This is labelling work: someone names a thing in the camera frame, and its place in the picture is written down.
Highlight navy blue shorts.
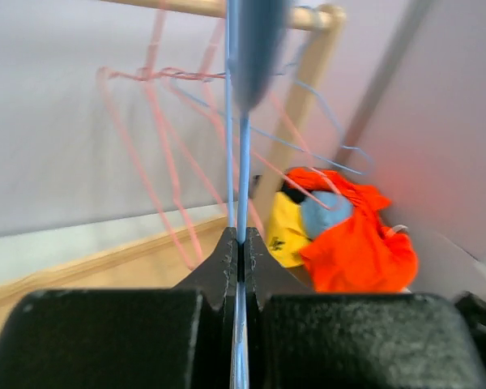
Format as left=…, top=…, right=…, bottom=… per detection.
left=280, top=182, right=306, bottom=204

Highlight blue wire hanger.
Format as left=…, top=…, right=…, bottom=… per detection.
left=250, top=40, right=374, bottom=176

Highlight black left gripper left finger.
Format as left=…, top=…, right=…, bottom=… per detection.
left=0, top=228, right=237, bottom=388

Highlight wooden clothes rack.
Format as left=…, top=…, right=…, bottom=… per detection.
left=0, top=0, right=347, bottom=349

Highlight pink hanger of orange shorts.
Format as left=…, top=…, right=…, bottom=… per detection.
left=97, top=9, right=203, bottom=270

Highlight yellow shorts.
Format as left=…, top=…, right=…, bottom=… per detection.
left=266, top=191, right=311, bottom=268

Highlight light blue shorts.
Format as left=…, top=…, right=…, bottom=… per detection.
left=301, top=191, right=353, bottom=240

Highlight pink hanger of blue shorts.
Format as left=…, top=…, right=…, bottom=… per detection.
left=139, top=12, right=250, bottom=229

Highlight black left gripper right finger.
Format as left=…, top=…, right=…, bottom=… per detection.
left=245, top=228, right=486, bottom=388

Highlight blue hanger of grey shorts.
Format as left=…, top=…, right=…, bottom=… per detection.
left=225, top=1, right=292, bottom=388

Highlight pink hanger of navy shorts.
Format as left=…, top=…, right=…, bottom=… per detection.
left=168, top=71, right=330, bottom=210

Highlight orange shorts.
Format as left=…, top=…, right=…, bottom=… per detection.
left=287, top=168, right=418, bottom=293

